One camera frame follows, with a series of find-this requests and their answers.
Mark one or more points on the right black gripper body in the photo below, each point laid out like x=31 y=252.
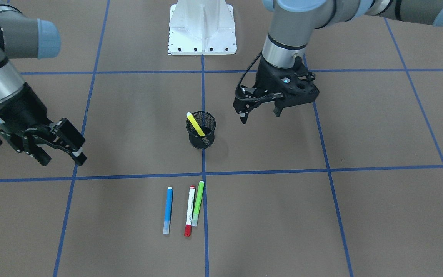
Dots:
x=21 y=112

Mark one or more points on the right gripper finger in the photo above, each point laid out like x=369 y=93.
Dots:
x=32 y=149
x=70 y=140

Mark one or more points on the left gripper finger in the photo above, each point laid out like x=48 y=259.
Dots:
x=244 y=110
x=279 y=106

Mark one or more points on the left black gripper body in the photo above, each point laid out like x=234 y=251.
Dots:
x=268 y=81

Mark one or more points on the yellow marker pen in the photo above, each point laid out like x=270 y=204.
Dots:
x=195 y=124

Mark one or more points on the green marker pen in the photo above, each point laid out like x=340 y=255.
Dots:
x=198 y=203

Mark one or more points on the red marker pen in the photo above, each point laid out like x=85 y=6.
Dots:
x=189 y=212

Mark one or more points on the blue marker pen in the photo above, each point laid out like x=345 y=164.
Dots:
x=168 y=208

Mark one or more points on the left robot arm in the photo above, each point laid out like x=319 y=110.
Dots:
x=294 y=21

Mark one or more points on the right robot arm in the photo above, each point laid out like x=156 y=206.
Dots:
x=23 y=37

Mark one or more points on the black mesh pen cup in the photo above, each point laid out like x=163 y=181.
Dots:
x=208 y=125

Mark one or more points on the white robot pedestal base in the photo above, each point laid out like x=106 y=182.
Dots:
x=201 y=27

